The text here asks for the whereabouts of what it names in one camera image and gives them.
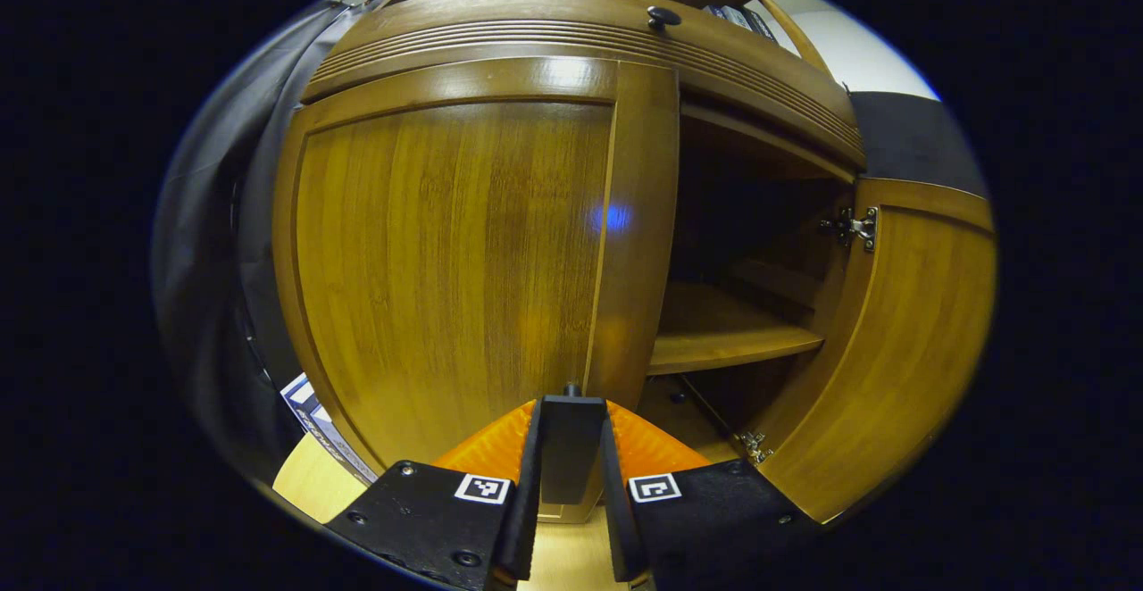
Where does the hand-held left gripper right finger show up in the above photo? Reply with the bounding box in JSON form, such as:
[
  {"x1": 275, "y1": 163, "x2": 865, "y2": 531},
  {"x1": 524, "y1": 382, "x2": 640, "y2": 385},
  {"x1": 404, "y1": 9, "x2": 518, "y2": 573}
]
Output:
[{"x1": 600, "y1": 399, "x2": 818, "y2": 587}]

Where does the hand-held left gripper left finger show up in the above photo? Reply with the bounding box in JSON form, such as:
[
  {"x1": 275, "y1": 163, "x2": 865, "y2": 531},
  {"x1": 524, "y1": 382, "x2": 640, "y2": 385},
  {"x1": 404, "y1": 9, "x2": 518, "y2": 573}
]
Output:
[{"x1": 323, "y1": 397, "x2": 544, "y2": 591}]

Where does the wooden double-door shoe cabinet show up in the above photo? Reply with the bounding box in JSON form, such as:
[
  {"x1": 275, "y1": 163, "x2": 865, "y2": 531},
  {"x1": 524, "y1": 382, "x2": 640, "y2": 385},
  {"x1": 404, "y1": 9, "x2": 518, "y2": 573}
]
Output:
[{"x1": 299, "y1": 0, "x2": 880, "y2": 467}]

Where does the wooden shoe cabinet door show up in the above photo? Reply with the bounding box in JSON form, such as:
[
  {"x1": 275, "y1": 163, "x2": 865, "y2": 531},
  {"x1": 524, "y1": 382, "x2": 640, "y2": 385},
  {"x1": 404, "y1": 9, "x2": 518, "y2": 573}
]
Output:
[
  {"x1": 739, "y1": 177, "x2": 998, "y2": 525},
  {"x1": 271, "y1": 57, "x2": 681, "y2": 525}
]

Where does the grey cover book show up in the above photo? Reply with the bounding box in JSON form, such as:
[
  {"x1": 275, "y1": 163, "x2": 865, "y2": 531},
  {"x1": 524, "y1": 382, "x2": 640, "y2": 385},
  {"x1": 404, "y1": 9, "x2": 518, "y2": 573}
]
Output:
[{"x1": 279, "y1": 372, "x2": 322, "y2": 415}]

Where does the black backdrop cloth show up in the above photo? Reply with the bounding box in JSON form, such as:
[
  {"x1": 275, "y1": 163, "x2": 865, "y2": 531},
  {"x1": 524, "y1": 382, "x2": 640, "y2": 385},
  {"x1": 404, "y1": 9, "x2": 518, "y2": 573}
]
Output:
[{"x1": 152, "y1": 0, "x2": 990, "y2": 485}]

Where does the wooden drawer with black knob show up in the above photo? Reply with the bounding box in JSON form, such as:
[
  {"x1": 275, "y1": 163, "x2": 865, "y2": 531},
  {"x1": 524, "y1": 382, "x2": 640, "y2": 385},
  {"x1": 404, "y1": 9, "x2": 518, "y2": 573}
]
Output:
[{"x1": 344, "y1": 0, "x2": 840, "y2": 92}]

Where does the black spine book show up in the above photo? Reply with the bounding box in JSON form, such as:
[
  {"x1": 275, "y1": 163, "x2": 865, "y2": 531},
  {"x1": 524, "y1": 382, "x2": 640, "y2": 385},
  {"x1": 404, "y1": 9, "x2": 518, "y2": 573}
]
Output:
[{"x1": 725, "y1": 4, "x2": 780, "y2": 44}]

